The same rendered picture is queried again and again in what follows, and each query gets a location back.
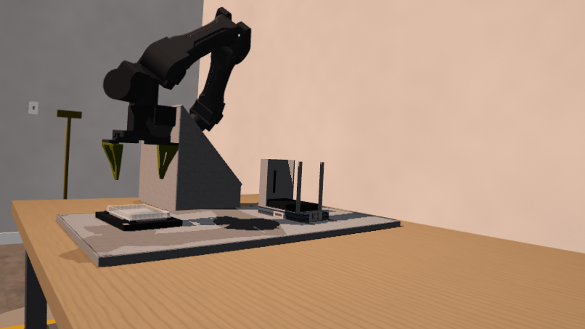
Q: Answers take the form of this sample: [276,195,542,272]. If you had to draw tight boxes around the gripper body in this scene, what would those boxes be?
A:
[102,130,179,146]

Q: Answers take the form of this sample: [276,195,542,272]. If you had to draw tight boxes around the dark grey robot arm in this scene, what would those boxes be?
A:
[103,7,251,137]

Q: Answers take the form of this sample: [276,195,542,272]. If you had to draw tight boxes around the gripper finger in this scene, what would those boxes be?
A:
[102,142,123,180]
[157,145,179,179]

